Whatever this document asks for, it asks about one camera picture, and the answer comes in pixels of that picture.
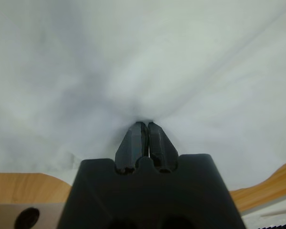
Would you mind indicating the white t-shirt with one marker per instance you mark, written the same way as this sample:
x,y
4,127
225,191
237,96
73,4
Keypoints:
x,y
143,59

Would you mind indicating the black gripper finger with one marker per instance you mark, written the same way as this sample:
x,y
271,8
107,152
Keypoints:
x,y
162,150
131,148

